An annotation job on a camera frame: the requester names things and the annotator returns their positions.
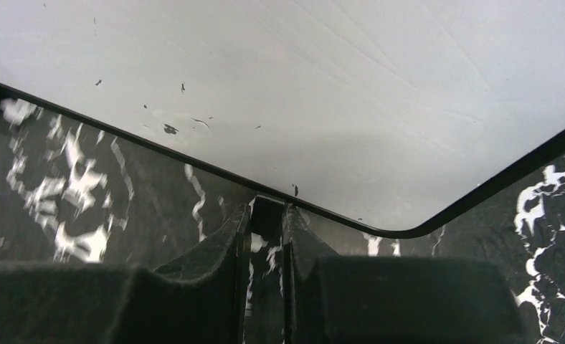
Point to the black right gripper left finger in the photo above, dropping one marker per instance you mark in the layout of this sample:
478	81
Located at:
197	297

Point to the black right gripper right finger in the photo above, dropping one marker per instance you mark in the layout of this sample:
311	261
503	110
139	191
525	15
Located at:
335	298

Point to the black framed whiteboard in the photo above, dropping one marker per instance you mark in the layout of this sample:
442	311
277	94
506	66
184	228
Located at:
387	113

